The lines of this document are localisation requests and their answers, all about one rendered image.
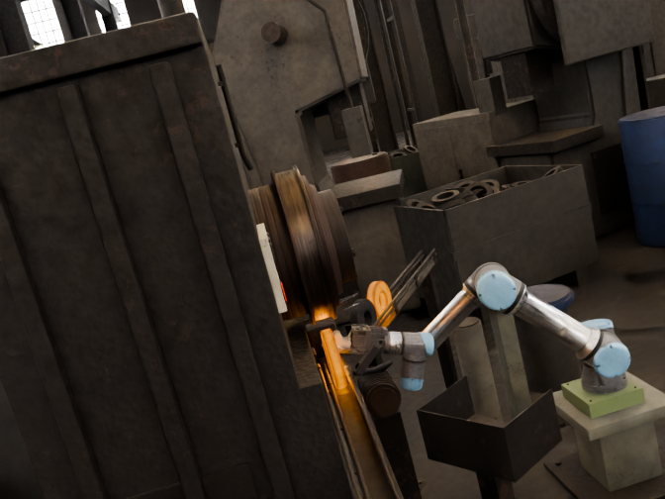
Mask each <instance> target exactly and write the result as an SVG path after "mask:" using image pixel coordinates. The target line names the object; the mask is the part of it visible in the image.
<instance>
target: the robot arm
mask: <svg viewBox="0 0 665 499"><path fill-rule="evenodd" d="M482 303H483V304H484V305H485V306H486V307H488V308H490V309H492V310H498V311H500V312H502V313H504V314H505V315H510V314H514V315H516V316H518V317H519V318H521V319H523V320H525V321H526V322H528V323H530V324H531V325H533V326H535V327H536V328H538V329H540V330H541V331H543V332H545V333H546V334H548V335H550V336H551V337H552V338H554V339H555V340H557V341H559V342H560V343H562V344H564V345H565V346H567V347H569V348H570V349H573V350H574V351H575V352H576V355H577V357H578V358H579V359H581V360H583V365H584V366H583V372H582V378H581V384H582V388H583V390H585V391H586V392H589V393H593V394H611V393H615V392H619V391H621V390H623V389H624V388H625V387H626V386H627V385H628V380H627V375H626V374H625V372H626V370H627V369H628V367H629V365H630V354H629V352H628V349H627V347H626V346H625V345H624V344H623V343H622V342H621V341H620V340H619V339H618V337H617V336H616V335H615V332H614V326H613V322H612V321H611V320H608V319H596V320H590V321H586V322H583V323H580V322H578V321H576V320H575V319H573V318H571V317H570V316H568V315H566V314H565V313H563V312H561V311H560V310H558V309H556V308H555V307H553V306H551V305H550V304H548V303H546V302H545V301H543V300H541V299H540V298H538V297H536V296H535V295H533V294H531V293H530V292H528V291H527V290H526V286H525V284H524V283H522V282H521V281H519V280H517V279H516V278H514V277H512V276H511V275H509V273H508V272H507V270H506V269H505V268H504V267H503V266H502V265H500V264H498V263H495V262H487V263H484V264H482V265H481V266H479V267H478V268H477V269H476V270H475V271H474V272H473V273H472V275H471V276H470V277H469V278H468V279H467V280H466V281H465V282H464V283H463V289H462V290H461V291H460V292H459V293H458V294H457V295H456V296H455V297H454V298H453V299H452V301H451V302H450V303H449V304H448V305H447V306H446V307H445V308H444V309H443V310H442V311H441V312H440V313H439V314H438V315H437V316H436V318H435V319H434V320H433V321H432V322H431V323H430V324H429V325H428V326H427V327H426V328H425V329H424V330H423V331H422V332H421V333H420V332H418V333H410V332H388V329H386V327H376V326H367V325H356V324H351V331H350V337H351V340H350V341H349V338H347V337H342V336H341V334H340V332H339V331H333V335H334V338H335V341H336V344H337V347H338V351H339V352H341V353H349V354H363V357H362V358H361V360H360V361H359V362H358V364H357V365H356V366H355V368H354V370H355V373H356V374H357V375H359V376H362V374H363V373H364V372H365V371H366V369H367V367H368V366H369V364H370V363H371V362H372V360H373V359H374V357H375V356H376V354H377V353H378V352H379V350H380V348H381V352H382V353H384V354H399V355H400V356H401V359H402V370H401V377H400V378H401V387H402V388H404V389H406V390H409V391H418V390H420V389H422V387H423V382H424V373H425V363H426V359H427V358H428V357H429V356H430V355H432V354H433V352H434V351H435V350H436V349H437V348H438V347H439V346H440V345H441V344H442V343H443V342H444V341H445V340H446V339H447V338H448V337H449V335H450V334H451V333H452V332H453V331H454V330H455V329H456V328H457V327H458V326H459V325H460V324H461V323H462V322H463V321H464V320H465V319H466V318H467V317H468V316H469V315H470V314H471V313H472V311H473V310H474V309H475V308H476V307H477V306H478V305H479V304H482ZM379 341H380V342H379Z"/></svg>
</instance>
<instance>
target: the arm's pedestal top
mask: <svg viewBox="0 0 665 499"><path fill-rule="evenodd" d="M625 374H626V375H627V379H629V380H631V381H632V382H634V383H635V384H637V385H639V386H640V387H642V388H643V392H644V397H645V402H642V403H639V404H636V405H633V406H630V407H627V408H624V409H621V410H617V411H614V412H611V413H609V414H606V415H603V416H600V417H597V418H594V419H591V418H589V417H588V416H587V415H586V414H584V413H583V412H582V411H580V410H579V409H578V408H576V407H575V406H574V405H573V404H571V403H570V402H569V401H567V400H566V399H565V398H564V397H563V392H562V390H559V391H556V392H553V397H554V402H555V407H556V412H557V414H558V415H559V416H560V417H561V418H562V419H564V420H565V421H566V422H567V423H569V424H570V425H571V426H572V427H573V428H575V429H576V430H577V431H578V432H579V433H581V434H582V435H583V436H584V437H585V438H587V439H588V440H589V441H592V440H595V439H598V438H602V437H605V436H608V435H611V434H614V433H617V432H620V431H623V430H626V429H629V428H632V427H635V426H639V425H642V424H645V423H648V422H651V421H654V420H657V419H660V418H663V417H665V394H664V393H662V392H661V391H659V390H657V389H656V388H654V387H652V386H651V385H649V384H647V383H645V382H644V381H642V380H640V379H639V378H637V377H635V376H634V375H632V374H630V373H628V372H627V371H626V372H625Z"/></svg>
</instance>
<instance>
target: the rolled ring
mask: <svg viewBox="0 0 665 499"><path fill-rule="evenodd" d="M321 338H322V342H323V346H324V350H325V354H326V357H327V361H328V364H329V368H330V371H331V374H332V380H333V383H334V385H335V388H336V389H339V388H342V387H346V386H347V382H346V377H345V373H344V369H343V365H342V361H341V358H340V354H339V351H338V347H337V344H336V341H335V338H334V335H333V331H332V330H331V329H325V330H322V331H321Z"/></svg>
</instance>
